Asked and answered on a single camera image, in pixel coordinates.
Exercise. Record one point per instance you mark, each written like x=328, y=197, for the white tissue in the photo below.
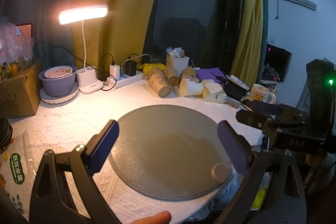
x=213, y=86

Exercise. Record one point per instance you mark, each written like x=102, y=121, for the brown paper cup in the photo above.
x=189, y=74

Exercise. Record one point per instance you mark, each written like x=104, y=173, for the dark monitor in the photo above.
x=277, y=64

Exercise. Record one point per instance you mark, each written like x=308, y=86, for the yellow cloth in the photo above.
x=153, y=67

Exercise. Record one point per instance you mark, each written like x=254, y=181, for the white plate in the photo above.
x=52, y=98

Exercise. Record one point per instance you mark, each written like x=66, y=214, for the black charger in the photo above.
x=130, y=68

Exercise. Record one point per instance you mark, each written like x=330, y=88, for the red tablet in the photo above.
x=25, y=29

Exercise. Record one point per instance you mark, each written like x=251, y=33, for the white power strip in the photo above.
x=127, y=80

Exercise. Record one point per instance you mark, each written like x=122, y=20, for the white charger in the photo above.
x=115, y=72

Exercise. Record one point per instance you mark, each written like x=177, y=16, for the black round container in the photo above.
x=5, y=134

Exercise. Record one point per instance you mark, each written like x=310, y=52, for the purple bowl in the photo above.
x=56, y=85

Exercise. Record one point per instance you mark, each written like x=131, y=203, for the small brown paper tube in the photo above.
x=171, y=75

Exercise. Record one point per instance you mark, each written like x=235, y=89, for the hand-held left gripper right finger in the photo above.
x=233, y=146

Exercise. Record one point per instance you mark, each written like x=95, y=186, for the clear plastic bag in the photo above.
x=13, y=48

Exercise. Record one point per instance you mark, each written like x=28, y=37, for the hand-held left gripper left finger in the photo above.
x=105, y=145

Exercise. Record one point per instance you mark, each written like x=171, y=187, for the white cartoon mug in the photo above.
x=260, y=94

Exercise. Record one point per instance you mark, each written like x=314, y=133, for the white textured tablecloth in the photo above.
x=78, y=119

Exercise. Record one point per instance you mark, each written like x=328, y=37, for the green label plastic packet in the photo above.
x=15, y=169

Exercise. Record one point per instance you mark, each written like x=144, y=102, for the purple cloth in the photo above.
x=210, y=74

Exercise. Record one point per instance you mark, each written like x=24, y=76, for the pale yellow bottle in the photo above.
x=215, y=98

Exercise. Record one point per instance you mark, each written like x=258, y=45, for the yellow packet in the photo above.
x=260, y=195

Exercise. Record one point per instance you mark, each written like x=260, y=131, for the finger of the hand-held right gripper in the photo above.
x=252, y=120
x=262, y=106

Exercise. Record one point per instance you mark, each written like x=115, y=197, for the white desk lamp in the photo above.
x=84, y=12

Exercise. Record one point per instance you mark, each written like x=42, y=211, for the pink bowl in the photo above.
x=58, y=73

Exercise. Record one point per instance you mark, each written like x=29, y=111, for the white paper cup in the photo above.
x=191, y=87

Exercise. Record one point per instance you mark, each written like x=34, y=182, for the person's left hand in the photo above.
x=155, y=218

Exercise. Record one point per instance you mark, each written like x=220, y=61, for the white tube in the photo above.
x=239, y=83

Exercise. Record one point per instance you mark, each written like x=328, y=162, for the white woven basket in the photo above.
x=178, y=65

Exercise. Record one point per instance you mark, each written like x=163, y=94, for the cardboard box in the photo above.
x=18, y=95

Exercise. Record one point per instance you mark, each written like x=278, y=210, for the round grey mat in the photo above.
x=162, y=150

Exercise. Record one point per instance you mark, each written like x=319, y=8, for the narrow yellow curtain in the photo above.
x=249, y=16

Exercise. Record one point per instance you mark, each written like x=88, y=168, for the wide yellow curtain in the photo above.
x=115, y=3

